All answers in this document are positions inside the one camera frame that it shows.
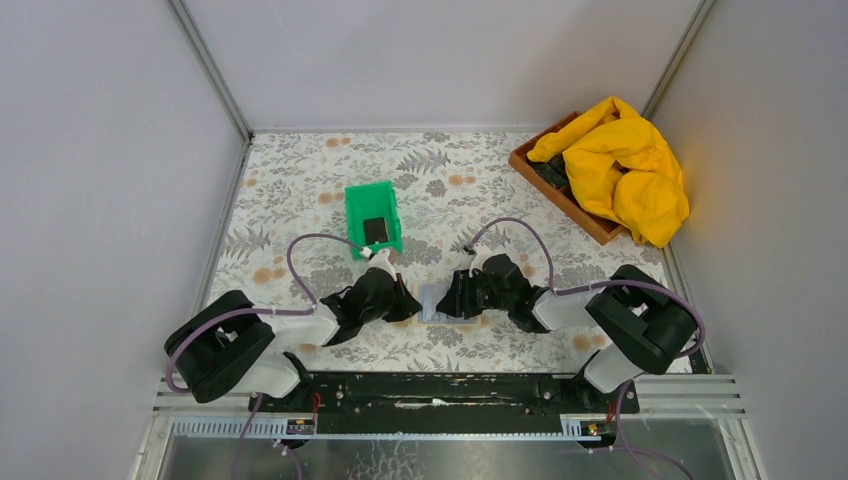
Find green plastic bin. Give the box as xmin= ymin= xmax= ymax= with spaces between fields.
xmin=344 ymin=181 xmax=404 ymax=253

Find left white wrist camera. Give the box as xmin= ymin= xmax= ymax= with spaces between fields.
xmin=360 ymin=247 xmax=397 ymax=279

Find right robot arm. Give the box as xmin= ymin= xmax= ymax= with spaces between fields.
xmin=435 ymin=254 xmax=702 ymax=412

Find brown wooden tray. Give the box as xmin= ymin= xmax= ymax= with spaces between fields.
xmin=509 ymin=111 xmax=626 ymax=245

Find floral table mat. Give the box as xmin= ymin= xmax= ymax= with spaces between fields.
xmin=209 ymin=133 xmax=666 ymax=373

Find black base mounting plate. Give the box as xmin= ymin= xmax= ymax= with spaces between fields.
xmin=249 ymin=372 xmax=640 ymax=434

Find yellow cloth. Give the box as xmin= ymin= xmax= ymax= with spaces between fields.
xmin=526 ymin=96 xmax=690 ymax=248

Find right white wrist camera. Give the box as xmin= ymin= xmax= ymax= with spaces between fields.
xmin=468 ymin=244 xmax=493 ymax=278

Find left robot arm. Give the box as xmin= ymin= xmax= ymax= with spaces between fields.
xmin=163 ymin=267 xmax=422 ymax=411

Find aluminium frame rails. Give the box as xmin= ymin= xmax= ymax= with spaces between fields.
xmin=130 ymin=374 xmax=766 ymax=479

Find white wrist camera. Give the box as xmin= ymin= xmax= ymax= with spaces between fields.
xmin=360 ymin=247 xmax=397 ymax=279
xmin=468 ymin=244 xmax=493 ymax=278

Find black VIP card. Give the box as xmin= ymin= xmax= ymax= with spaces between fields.
xmin=363 ymin=217 xmax=391 ymax=245

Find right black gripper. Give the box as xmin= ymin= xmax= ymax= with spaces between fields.
xmin=435 ymin=268 xmax=512 ymax=318

